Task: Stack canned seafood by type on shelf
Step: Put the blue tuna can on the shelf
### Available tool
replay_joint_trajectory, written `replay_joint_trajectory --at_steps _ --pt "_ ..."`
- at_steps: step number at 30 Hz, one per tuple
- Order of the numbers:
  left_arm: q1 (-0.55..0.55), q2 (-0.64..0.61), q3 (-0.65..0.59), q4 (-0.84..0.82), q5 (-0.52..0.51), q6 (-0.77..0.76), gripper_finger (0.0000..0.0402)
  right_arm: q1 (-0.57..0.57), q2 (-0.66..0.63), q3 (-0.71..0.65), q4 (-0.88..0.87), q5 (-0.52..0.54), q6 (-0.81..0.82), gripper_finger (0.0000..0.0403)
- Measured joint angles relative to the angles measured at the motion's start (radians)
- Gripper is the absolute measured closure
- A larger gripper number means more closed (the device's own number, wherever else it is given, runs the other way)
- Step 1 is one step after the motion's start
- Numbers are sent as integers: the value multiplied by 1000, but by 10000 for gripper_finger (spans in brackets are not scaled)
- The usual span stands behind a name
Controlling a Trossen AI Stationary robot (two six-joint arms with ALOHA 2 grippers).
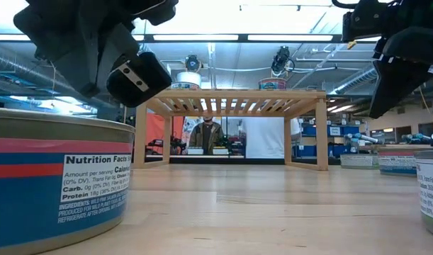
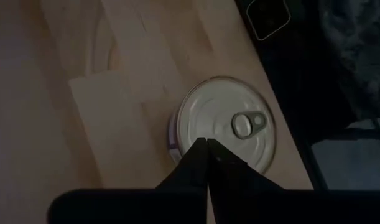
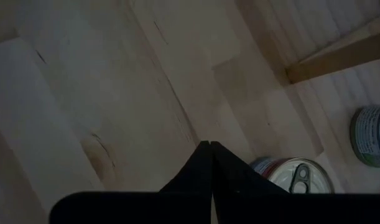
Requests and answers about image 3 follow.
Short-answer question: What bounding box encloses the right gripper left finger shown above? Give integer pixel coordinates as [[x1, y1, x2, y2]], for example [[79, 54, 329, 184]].
[[158, 141, 213, 193]]

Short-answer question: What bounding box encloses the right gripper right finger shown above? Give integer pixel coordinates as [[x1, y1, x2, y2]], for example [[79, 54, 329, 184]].
[[211, 141, 289, 193]]

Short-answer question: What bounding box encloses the gold lid blue label can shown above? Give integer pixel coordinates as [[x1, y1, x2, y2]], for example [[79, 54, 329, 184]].
[[250, 156, 335, 195]]

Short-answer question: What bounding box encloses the silver lid green label can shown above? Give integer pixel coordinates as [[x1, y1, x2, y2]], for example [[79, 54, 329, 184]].
[[350, 104, 380, 169]]

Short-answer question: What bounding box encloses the wooden slatted shelf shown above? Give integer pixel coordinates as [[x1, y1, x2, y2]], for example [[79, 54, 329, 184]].
[[285, 14, 380, 85]]

